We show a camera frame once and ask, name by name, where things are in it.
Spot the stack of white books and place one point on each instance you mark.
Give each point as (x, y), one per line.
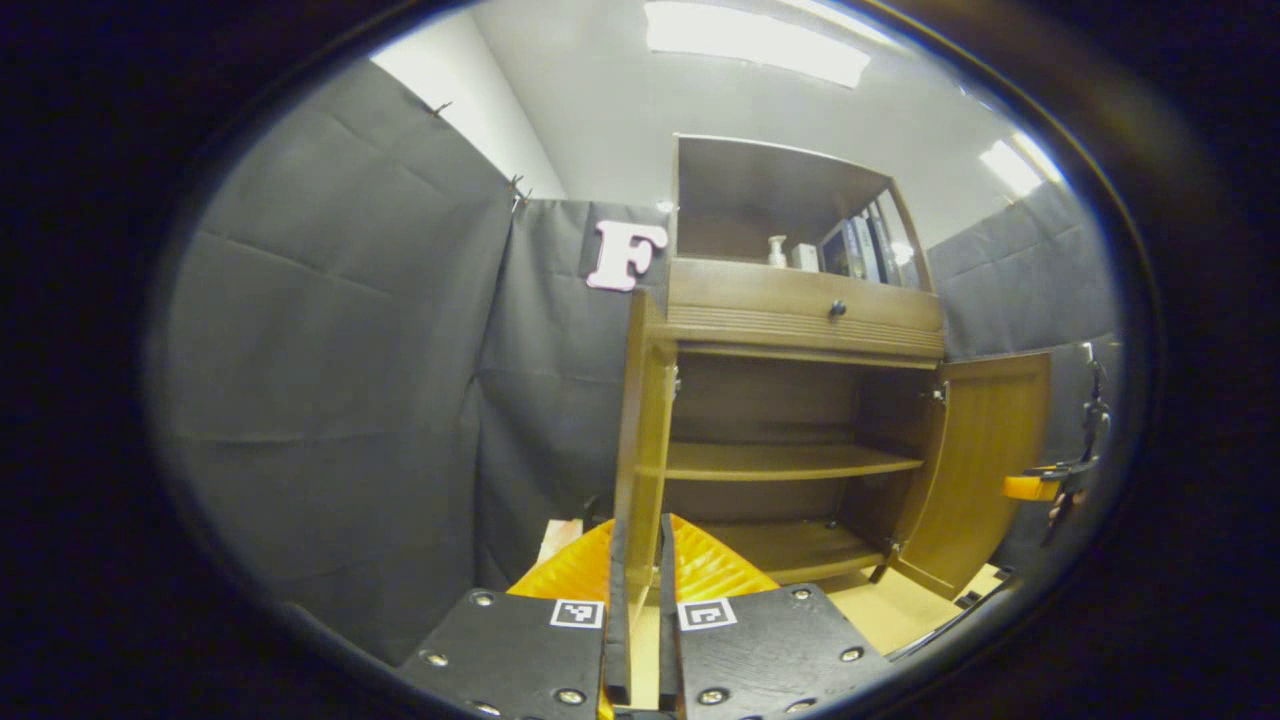
(560, 540)

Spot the wooden shoe cabinet door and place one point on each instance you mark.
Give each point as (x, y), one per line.
(645, 430)
(985, 460)

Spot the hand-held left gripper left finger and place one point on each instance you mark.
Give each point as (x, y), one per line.
(618, 640)

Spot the white pump bottle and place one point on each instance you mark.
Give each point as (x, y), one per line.
(777, 253)

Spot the small white box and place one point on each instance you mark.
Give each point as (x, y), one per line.
(805, 257)

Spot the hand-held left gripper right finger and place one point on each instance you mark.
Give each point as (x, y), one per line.
(667, 640)

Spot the wooden double-door shoe cabinet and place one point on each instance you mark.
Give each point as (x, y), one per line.
(780, 460)

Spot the wooden drawer with black knob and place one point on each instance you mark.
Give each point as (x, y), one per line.
(760, 295)

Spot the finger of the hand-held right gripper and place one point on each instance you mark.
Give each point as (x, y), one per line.
(1028, 488)

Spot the large ceiling light panel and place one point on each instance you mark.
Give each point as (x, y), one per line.
(760, 40)

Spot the small ceiling light panel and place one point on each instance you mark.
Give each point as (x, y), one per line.
(1015, 165)

